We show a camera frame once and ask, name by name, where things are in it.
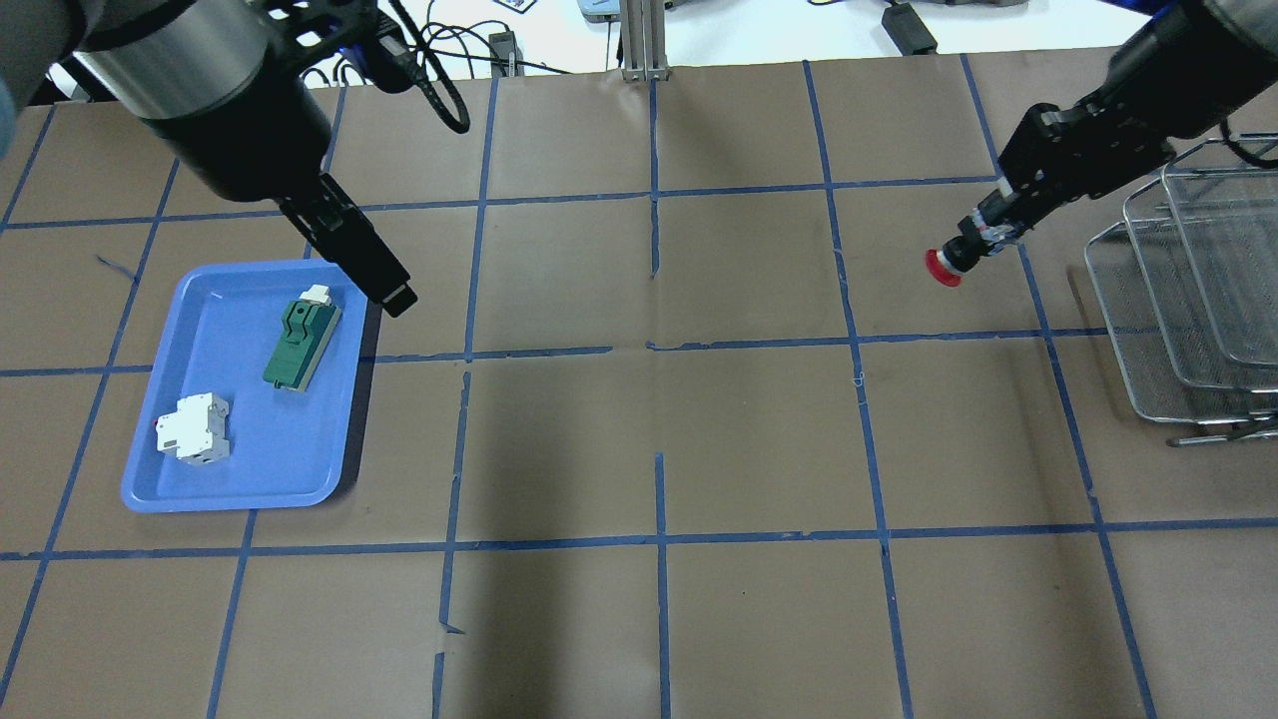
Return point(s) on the green electrical module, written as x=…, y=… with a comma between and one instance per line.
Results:
x=308, y=323

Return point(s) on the red emergency stop button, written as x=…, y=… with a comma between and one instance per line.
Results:
x=978, y=238

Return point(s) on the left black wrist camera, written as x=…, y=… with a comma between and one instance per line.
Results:
x=307, y=32

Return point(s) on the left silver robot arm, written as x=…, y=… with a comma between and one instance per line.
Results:
x=220, y=83

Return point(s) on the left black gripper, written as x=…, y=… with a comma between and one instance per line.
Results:
x=232, y=142

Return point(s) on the silver wire mesh shelf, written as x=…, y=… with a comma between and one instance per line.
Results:
x=1185, y=281

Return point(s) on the aluminium frame post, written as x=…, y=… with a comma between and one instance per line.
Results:
x=643, y=41

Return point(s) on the white terminal block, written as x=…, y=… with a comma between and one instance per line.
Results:
x=196, y=433

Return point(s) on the blue plastic tray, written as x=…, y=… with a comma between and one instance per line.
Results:
x=287, y=448

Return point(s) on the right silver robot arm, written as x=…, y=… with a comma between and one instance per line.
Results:
x=1187, y=69

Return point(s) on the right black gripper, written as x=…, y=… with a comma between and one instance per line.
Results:
x=1093, y=143

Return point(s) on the black power adapter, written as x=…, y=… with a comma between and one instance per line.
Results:
x=907, y=30

